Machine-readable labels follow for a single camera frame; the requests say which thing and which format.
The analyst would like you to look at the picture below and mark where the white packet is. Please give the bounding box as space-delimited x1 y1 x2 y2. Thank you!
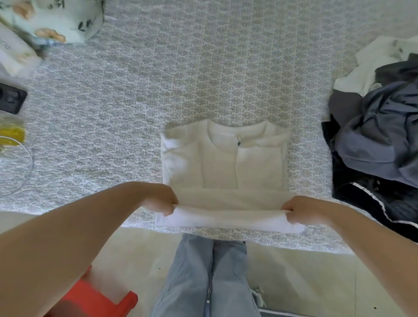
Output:
0 23 43 78

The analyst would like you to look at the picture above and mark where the person's left forearm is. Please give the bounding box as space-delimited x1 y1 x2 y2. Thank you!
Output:
0 182 154 317

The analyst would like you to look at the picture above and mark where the person's left hand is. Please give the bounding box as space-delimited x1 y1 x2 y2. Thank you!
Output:
138 183 179 216

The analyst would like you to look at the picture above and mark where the person's right hand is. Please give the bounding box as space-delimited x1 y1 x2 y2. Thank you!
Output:
281 195 333 228

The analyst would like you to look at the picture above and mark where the white printed t-shirt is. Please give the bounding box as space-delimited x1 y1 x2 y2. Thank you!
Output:
333 35 418 98

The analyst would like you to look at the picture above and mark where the floral pillow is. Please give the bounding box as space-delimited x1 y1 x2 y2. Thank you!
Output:
0 0 105 47

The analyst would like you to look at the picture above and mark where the person's right forearm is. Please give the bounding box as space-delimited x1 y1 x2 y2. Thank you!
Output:
323 199 418 317

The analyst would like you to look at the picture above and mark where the red object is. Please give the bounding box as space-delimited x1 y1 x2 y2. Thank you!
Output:
44 264 139 317

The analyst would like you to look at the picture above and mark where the bed with grey patterned sheet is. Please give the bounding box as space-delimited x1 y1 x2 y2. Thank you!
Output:
0 0 418 256

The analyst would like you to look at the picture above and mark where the black phone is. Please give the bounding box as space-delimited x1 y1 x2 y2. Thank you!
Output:
0 81 28 116

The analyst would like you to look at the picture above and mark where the yellow packet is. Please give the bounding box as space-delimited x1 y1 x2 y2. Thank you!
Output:
0 111 27 154

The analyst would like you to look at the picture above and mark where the white garment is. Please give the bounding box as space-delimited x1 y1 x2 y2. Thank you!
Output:
155 119 307 235

